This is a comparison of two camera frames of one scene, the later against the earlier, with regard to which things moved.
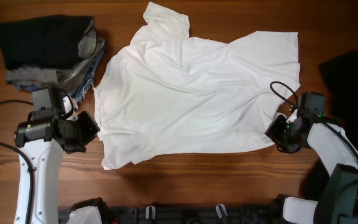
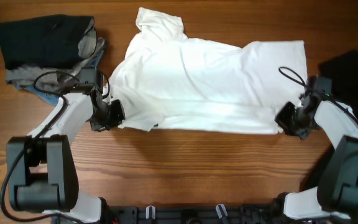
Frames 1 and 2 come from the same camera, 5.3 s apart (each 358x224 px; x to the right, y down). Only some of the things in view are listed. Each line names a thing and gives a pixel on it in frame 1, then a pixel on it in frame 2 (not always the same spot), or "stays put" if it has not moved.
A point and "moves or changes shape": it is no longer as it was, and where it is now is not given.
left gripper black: (92, 129) to (119, 116)
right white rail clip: (219, 211) stays put
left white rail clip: (147, 212) stays put
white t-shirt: (164, 93) moves or changes shape
